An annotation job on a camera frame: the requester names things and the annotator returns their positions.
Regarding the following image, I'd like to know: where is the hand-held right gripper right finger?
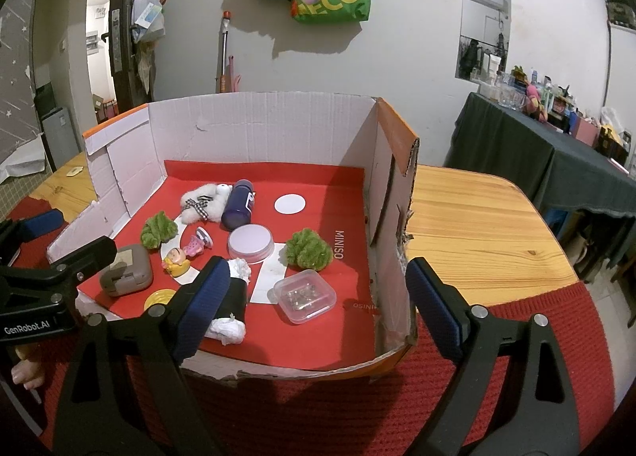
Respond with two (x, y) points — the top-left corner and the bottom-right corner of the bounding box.
(405, 257), (582, 456)

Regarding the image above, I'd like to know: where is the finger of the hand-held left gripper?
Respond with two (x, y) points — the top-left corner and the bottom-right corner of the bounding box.
(0, 208), (65, 268)
(0, 236), (118, 298)

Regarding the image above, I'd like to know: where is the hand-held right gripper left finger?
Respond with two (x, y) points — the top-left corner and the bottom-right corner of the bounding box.
(52, 256), (232, 456)

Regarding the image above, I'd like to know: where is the grey square case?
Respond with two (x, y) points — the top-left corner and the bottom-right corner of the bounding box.
(98, 244), (153, 297)

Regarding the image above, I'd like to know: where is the yellow lid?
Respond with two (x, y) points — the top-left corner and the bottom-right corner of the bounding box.
(144, 288), (177, 312)

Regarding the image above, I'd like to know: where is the yellow doll figurine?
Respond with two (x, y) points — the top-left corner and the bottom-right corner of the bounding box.
(162, 246), (192, 277)

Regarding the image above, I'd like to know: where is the pink small toy cup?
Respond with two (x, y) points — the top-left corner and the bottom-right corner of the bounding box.
(183, 227), (214, 258)

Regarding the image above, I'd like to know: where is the pink round container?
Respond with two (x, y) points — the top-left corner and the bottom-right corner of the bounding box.
(227, 223), (275, 265)

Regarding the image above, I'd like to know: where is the green plush toy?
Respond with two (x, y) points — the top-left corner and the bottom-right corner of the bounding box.
(140, 211), (180, 249)
(284, 228), (334, 269)

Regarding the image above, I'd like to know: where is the clear plastic box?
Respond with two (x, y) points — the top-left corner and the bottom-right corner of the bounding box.
(268, 270), (337, 325)

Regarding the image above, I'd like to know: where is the purple bottle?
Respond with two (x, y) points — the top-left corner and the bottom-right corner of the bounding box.
(221, 179), (258, 231)

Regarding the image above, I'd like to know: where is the white plush toy with bow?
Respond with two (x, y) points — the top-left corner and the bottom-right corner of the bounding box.
(180, 182), (234, 223)

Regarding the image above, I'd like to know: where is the cardboard box with red base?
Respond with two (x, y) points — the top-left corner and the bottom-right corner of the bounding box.
(46, 93), (421, 383)

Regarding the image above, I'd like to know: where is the person's left hand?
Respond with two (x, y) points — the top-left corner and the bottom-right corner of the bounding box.
(11, 344), (45, 390)

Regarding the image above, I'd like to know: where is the small white fridge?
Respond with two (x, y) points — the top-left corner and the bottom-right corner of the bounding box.
(41, 107), (84, 173)

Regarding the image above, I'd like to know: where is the grey starry curtain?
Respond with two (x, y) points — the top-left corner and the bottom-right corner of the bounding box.
(0, 0), (45, 183)

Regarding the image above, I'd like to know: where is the dark cloth covered table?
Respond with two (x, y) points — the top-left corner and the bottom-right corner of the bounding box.
(444, 92), (636, 283)

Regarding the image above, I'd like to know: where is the dark door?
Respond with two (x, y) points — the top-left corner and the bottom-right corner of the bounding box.
(110, 0), (157, 114)

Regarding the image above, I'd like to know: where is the hanging plastic bag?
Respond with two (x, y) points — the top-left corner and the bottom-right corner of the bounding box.
(130, 0), (165, 44)

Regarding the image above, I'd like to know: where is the pink box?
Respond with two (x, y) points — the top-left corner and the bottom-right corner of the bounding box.
(575, 115), (602, 147)

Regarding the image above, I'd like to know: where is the row of toiletry bottles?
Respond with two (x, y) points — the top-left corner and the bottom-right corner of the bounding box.
(477, 56), (604, 129)

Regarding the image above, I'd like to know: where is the black yellow bag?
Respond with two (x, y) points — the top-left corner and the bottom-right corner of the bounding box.
(599, 108), (632, 163)

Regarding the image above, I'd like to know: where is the mop stick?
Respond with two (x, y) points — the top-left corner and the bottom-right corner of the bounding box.
(215, 10), (242, 94)

